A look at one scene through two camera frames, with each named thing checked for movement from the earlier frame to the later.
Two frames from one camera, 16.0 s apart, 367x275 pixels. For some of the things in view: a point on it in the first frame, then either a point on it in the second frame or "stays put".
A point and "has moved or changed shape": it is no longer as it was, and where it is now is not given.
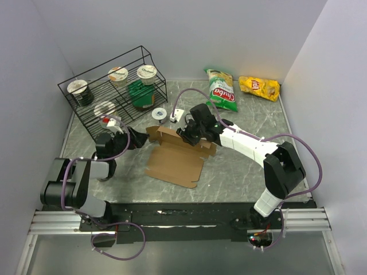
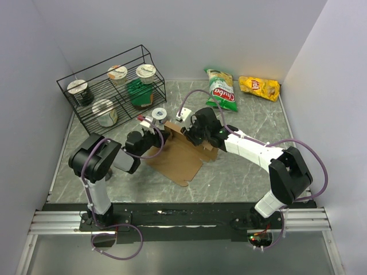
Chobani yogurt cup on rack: x=147 y=73 stays put
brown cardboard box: x=174 y=161 has moved or changed shape
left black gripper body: x=120 y=142 → x=149 y=140
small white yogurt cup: x=159 y=113 stays put
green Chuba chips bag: x=221 y=90 stays put
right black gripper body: x=191 y=133 stays put
